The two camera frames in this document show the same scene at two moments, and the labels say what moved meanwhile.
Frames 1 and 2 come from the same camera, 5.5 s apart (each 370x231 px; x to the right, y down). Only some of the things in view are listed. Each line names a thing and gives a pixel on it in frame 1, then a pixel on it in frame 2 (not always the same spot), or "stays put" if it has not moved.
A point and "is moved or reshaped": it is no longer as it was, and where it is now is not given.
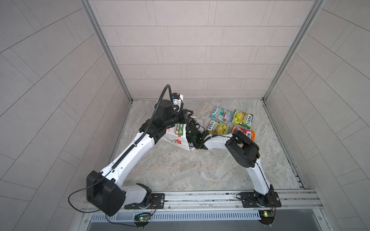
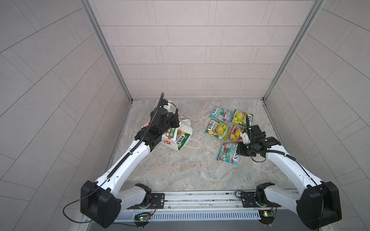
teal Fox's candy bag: (220, 114) stays put
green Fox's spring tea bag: (217, 127) stays put
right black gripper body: (190, 139) to (246, 149)
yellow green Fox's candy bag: (243, 119) stays put
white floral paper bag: (176, 135) is moved or reshaped
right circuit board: (267, 216) stays put
